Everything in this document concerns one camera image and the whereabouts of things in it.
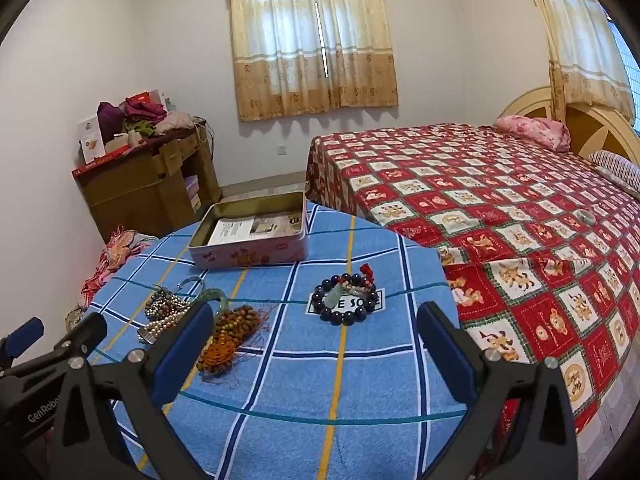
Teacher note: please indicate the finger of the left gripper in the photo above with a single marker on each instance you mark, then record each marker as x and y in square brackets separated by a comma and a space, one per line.
[17, 342]
[79, 343]

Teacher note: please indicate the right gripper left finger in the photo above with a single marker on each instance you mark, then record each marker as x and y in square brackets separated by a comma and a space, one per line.
[87, 441]

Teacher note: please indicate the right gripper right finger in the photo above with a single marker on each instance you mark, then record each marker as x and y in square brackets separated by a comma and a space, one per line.
[518, 422]

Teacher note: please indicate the silver bangle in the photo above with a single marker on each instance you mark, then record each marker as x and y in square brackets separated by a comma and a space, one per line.
[190, 288]

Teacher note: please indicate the pink metal tin box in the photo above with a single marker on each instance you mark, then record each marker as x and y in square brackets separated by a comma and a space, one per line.
[278, 250]

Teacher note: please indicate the red tassel charm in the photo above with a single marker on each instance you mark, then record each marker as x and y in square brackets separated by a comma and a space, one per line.
[367, 276]

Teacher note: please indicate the pink clothes pile on floor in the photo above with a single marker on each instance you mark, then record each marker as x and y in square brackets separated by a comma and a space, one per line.
[118, 250]

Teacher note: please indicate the brown wooden desk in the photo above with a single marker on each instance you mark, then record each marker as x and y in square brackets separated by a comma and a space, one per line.
[147, 193]

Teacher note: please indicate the printed paper in tin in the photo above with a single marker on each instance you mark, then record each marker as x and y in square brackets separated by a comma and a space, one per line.
[260, 227]

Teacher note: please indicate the red patterned bedspread bed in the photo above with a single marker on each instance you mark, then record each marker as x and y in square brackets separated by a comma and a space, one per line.
[540, 252]

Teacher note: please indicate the blue plaid tablecloth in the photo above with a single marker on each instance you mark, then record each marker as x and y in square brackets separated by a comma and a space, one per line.
[305, 399]

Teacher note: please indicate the boxes in desk shelf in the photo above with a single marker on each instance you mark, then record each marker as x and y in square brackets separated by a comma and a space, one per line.
[193, 191]

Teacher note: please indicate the white product box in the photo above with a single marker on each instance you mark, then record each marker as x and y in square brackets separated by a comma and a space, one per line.
[90, 139]

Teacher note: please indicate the red flat box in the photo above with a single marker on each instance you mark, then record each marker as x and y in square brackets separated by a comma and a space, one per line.
[108, 161]

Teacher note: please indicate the clothes pile on desk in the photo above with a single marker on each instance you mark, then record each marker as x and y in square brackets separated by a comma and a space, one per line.
[147, 118]

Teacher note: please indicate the striped pillow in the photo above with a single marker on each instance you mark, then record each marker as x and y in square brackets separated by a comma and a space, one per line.
[617, 168]

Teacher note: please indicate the pink pillow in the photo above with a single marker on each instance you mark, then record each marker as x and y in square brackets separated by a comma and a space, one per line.
[546, 132]

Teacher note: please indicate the cream wooden headboard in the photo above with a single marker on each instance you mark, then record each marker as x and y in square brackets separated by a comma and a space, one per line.
[592, 128]

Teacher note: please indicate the beige side curtain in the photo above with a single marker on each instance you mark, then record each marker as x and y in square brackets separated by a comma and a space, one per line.
[585, 66]

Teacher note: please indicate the beige window curtain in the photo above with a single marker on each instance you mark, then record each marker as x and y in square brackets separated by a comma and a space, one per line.
[309, 57]

